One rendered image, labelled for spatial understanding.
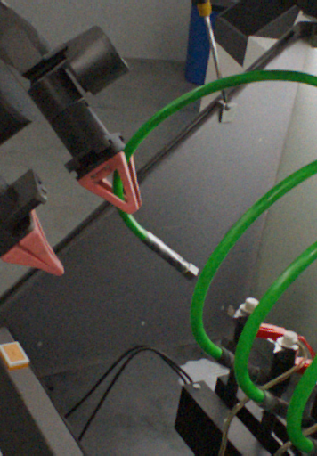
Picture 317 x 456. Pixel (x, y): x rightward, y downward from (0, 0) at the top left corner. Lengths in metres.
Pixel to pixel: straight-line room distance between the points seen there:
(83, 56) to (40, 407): 0.48
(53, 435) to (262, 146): 0.61
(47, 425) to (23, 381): 0.10
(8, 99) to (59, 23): 6.88
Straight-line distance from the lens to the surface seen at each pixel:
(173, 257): 0.97
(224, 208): 1.27
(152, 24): 7.84
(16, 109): 0.64
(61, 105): 0.91
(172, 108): 0.89
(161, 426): 1.20
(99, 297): 1.22
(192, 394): 1.03
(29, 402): 1.02
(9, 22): 0.94
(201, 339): 0.80
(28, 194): 0.70
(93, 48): 0.91
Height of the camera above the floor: 1.60
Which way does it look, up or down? 25 degrees down
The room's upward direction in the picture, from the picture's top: 9 degrees clockwise
